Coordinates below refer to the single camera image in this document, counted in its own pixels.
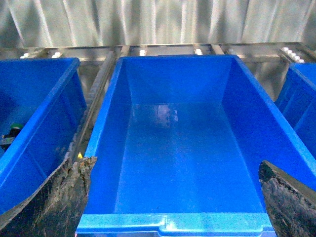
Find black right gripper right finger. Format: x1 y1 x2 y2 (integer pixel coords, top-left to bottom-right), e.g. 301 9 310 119
258 160 316 237

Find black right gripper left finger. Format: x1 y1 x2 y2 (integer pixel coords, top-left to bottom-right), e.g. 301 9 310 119
0 157 97 237

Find blue bin with buttons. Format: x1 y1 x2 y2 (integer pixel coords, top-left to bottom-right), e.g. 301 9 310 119
0 58 86 213

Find green push button rear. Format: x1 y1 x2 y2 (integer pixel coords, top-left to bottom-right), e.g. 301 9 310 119
0 123 24 151

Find blue bin far right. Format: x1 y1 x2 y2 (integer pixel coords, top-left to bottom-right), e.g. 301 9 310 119
275 63 316 157

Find blue empty middle bin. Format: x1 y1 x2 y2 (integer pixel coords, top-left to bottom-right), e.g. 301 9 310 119
77 55 316 237

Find metal roller rack frame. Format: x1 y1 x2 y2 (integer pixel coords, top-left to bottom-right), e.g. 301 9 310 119
86 54 316 174

